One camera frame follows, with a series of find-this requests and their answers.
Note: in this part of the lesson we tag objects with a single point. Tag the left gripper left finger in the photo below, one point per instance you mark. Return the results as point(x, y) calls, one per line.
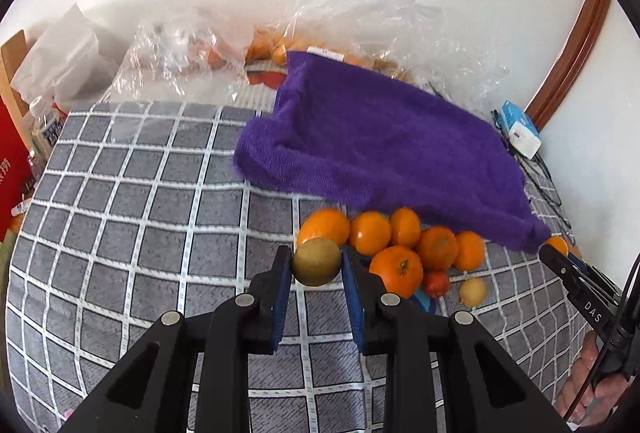
point(271, 290)

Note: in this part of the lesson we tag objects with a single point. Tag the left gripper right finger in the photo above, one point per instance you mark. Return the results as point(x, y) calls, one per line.
point(363, 291)

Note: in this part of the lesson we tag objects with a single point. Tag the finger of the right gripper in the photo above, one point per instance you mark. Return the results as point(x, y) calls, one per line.
point(556, 261)

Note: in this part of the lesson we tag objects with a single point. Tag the small orange kumquat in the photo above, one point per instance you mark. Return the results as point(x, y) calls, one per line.
point(559, 244)

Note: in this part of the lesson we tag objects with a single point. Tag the large orange with stem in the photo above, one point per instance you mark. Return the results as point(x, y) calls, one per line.
point(399, 268)

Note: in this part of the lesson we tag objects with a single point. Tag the small red blood orange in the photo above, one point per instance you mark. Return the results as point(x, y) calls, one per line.
point(435, 284)

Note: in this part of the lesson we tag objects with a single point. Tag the green kiwi fruit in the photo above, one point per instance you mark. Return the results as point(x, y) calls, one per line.
point(316, 262)

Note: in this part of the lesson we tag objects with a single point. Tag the orange mandarin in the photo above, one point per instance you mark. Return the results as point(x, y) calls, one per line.
point(370, 233)
point(437, 248)
point(327, 223)
point(471, 251)
point(406, 228)

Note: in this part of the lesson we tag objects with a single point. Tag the small yellow green fruit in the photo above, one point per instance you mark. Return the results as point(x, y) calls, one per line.
point(472, 292)

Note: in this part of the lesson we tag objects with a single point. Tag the right hand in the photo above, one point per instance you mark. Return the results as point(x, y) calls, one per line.
point(595, 405)

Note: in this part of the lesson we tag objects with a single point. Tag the blue white tissue pack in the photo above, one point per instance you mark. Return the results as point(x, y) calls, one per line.
point(520, 130)

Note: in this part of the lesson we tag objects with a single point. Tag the grey checked quilt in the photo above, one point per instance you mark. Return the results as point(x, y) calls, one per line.
point(139, 212)

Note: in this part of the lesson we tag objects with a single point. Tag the purple towel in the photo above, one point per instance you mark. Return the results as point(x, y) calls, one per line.
point(356, 137)

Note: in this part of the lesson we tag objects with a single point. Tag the small clear plastic bag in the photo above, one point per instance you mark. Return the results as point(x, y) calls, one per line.
point(190, 55)

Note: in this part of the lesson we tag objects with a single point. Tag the red box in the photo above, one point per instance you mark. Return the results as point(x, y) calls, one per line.
point(15, 172)

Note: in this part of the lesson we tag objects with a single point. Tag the large clear plastic bag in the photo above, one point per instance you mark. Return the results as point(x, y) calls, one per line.
point(426, 46)

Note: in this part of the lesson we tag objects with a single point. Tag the small plastic bottle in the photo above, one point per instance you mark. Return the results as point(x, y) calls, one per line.
point(47, 124)

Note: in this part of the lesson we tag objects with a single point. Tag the white paper bag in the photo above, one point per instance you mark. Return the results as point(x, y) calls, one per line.
point(65, 65)

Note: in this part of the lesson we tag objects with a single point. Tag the brown wooden door frame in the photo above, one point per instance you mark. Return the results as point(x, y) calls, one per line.
point(572, 58)

